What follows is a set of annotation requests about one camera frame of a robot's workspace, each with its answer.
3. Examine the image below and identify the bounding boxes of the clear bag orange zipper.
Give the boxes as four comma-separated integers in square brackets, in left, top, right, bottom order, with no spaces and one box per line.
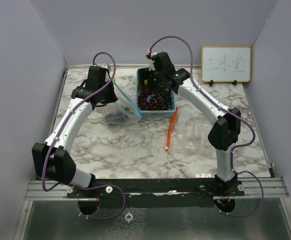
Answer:
[164,107,214,154]

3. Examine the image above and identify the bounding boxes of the cherry tomatoes with green leaves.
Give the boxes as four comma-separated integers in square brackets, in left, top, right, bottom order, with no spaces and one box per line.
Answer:
[123,107,133,114]

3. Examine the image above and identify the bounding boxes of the aluminium frame rail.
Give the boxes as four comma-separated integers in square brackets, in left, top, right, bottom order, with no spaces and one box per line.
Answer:
[24,177,290,201]

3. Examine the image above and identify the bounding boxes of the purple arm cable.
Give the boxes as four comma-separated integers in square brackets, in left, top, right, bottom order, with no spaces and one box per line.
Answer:
[40,51,127,221]
[147,36,265,218]

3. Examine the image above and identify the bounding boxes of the clear bag blue zipper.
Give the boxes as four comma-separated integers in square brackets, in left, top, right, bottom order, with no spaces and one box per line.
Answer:
[105,79,142,126]

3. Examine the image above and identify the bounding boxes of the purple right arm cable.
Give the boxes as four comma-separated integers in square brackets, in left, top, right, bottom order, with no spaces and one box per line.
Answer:
[147,36,265,218]

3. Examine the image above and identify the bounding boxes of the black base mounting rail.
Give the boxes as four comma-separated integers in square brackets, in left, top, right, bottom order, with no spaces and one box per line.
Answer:
[67,178,245,209]

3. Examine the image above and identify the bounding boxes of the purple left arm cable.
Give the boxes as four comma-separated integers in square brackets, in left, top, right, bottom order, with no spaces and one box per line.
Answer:
[40,51,127,221]

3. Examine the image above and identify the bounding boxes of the blue plastic basket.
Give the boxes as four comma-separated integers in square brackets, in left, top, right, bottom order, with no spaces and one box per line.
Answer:
[135,71,176,118]

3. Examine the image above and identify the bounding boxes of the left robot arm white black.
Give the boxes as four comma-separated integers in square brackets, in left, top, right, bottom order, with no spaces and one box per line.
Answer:
[31,64,117,198]

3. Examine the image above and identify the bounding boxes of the dark purple plum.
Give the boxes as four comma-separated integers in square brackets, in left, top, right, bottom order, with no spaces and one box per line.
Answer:
[104,113,128,125]

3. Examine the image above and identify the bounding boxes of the small whiteboard wooden frame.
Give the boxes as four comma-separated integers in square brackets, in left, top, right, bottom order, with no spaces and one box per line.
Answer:
[201,46,252,83]

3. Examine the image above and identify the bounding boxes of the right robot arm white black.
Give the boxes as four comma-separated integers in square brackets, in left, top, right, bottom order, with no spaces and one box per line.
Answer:
[137,52,241,196]

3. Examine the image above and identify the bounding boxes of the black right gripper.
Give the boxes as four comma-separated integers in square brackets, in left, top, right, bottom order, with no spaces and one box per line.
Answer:
[137,67,164,93]

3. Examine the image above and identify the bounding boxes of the dark grape bunch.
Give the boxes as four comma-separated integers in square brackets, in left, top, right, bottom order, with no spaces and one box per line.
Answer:
[137,87,173,111]

